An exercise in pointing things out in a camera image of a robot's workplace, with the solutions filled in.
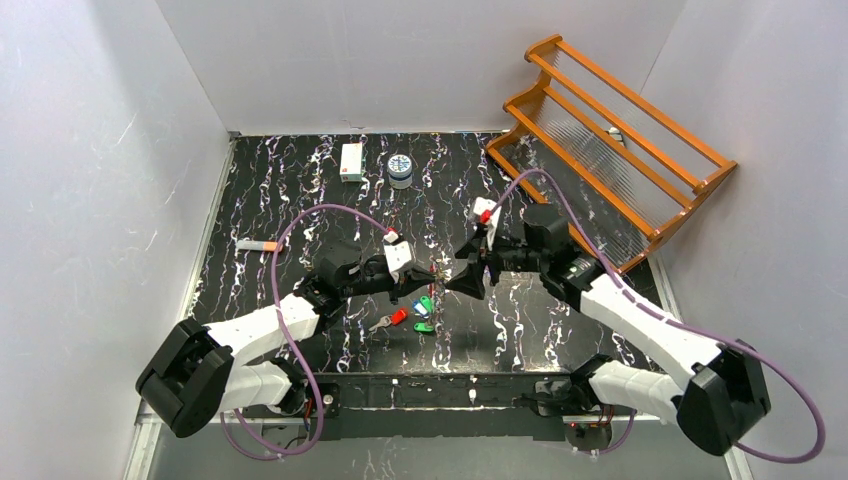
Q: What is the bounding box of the white orange marker tube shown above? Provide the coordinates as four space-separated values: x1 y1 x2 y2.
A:
236 239 283 253

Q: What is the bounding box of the white small box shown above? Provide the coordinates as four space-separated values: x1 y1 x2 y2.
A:
339 142 364 183

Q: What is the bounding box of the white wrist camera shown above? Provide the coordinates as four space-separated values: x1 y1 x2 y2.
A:
384 241 413 284
468 197 500 251

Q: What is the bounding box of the purple cable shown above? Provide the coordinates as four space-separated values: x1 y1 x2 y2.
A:
480 168 827 465
219 203 399 461

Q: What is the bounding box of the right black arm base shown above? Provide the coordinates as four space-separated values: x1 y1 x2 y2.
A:
512 380 615 452

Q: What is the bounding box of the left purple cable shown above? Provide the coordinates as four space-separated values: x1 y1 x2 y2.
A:
219 203 399 461

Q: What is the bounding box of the metal keyring with red handle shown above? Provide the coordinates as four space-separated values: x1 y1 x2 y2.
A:
413 260 444 335

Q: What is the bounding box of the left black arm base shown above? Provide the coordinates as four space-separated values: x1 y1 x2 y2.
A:
242 381 341 420

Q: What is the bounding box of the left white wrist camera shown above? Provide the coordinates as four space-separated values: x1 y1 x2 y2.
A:
384 241 413 284

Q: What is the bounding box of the key with red tag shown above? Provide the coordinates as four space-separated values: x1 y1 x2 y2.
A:
369 308 409 333

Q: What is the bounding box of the orange wooden shoe rack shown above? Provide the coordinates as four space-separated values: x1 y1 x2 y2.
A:
486 34 738 271

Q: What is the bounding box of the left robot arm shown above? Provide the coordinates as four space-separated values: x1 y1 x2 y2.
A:
135 241 436 438

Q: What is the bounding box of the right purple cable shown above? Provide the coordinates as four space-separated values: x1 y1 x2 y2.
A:
480 168 827 465

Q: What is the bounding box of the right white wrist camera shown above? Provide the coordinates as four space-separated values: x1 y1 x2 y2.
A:
468 197 500 251

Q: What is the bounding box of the aluminium rail frame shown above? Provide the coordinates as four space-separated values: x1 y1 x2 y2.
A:
123 374 755 480

